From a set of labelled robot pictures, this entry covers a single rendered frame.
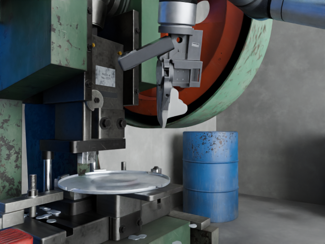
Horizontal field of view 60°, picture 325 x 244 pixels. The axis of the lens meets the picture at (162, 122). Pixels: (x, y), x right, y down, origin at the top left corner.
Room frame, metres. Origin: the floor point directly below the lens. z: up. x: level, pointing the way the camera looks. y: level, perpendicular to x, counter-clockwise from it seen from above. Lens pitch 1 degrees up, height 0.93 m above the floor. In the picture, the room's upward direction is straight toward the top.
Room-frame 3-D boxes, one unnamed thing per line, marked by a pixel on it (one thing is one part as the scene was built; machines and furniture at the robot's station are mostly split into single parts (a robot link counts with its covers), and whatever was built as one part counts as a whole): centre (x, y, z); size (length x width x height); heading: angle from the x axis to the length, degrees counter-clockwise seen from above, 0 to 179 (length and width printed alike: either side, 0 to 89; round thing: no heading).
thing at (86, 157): (0.82, 0.22, 0.84); 0.05 x 0.03 x 0.04; 144
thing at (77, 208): (0.83, 0.23, 0.72); 0.20 x 0.16 x 0.03; 144
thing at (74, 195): (0.83, 0.22, 0.76); 0.15 x 0.09 x 0.05; 144
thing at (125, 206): (0.72, 0.09, 0.72); 0.25 x 0.14 x 0.14; 54
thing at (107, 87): (0.80, 0.19, 1.04); 0.17 x 0.15 x 0.30; 54
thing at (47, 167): (0.80, 0.32, 0.81); 0.02 x 0.02 x 0.14
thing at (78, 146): (0.83, 0.23, 0.86); 0.20 x 0.16 x 0.05; 144
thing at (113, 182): (0.75, 0.12, 0.78); 0.29 x 0.29 x 0.01
